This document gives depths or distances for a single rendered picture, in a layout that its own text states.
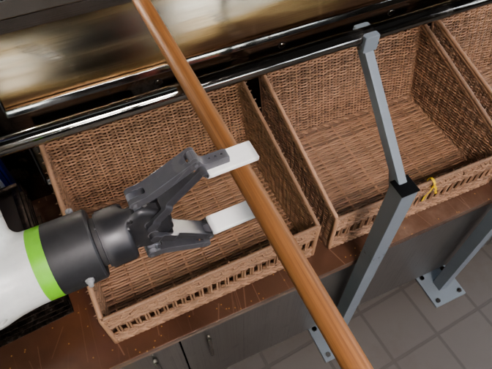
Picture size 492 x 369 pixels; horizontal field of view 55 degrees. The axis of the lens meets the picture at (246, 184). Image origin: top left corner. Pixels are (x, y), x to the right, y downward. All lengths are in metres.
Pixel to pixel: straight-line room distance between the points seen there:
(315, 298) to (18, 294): 0.33
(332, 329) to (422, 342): 1.36
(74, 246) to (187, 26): 0.75
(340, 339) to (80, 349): 0.81
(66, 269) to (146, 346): 0.65
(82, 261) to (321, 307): 0.28
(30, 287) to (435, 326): 1.58
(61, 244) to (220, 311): 0.69
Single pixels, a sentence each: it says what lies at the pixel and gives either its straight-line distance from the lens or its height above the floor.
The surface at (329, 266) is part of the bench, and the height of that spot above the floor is 0.58.
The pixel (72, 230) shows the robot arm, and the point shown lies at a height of 1.24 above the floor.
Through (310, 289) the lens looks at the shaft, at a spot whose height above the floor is 1.20.
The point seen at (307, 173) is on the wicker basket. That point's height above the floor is 0.73.
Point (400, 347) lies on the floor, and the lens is 1.87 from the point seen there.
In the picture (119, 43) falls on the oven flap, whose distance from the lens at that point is 1.17.
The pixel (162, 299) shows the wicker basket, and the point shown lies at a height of 0.71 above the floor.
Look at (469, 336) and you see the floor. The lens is 1.97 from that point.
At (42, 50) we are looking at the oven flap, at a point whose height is 1.04.
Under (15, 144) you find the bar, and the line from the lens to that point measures 0.79.
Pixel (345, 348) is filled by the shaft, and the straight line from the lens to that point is 0.54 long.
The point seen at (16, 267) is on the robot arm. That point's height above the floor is 1.23.
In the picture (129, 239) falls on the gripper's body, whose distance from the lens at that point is 0.58.
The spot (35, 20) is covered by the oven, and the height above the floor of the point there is 1.12.
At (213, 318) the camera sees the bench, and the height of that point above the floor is 0.58.
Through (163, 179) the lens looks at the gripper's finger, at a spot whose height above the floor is 1.27.
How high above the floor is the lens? 1.71
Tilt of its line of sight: 55 degrees down
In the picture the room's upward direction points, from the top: straight up
